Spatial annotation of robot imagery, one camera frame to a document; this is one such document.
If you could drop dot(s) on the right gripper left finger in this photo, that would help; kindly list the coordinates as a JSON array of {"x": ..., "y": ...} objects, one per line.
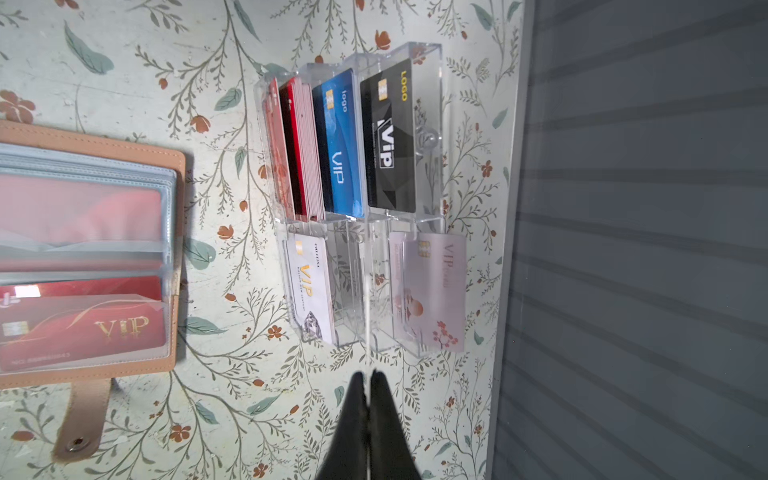
[{"x": 347, "y": 457}]

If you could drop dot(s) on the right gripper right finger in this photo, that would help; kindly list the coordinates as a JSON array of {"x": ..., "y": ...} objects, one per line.
[{"x": 390, "y": 456}]

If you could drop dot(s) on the clear acrylic card display stand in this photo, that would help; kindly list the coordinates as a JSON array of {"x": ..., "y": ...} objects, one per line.
[{"x": 358, "y": 251}]

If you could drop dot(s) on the pink leather card wallet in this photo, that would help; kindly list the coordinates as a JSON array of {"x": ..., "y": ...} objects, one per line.
[{"x": 149, "y": 269}]

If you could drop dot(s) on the pink VIP card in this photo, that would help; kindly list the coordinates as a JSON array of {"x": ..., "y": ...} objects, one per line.
[{"x": 428, "y": 289}]

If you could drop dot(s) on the white VIP diamond card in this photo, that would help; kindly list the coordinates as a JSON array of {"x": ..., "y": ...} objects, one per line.
[{"x": 310, "y": 284}]

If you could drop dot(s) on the black VIP card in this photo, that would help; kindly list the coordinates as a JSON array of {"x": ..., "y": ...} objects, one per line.
[{"x": 388, "y": 133}]

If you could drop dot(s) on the blue VIP card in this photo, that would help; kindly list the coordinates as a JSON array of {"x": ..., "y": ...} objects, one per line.
[{"x": 336, "y": 130}]

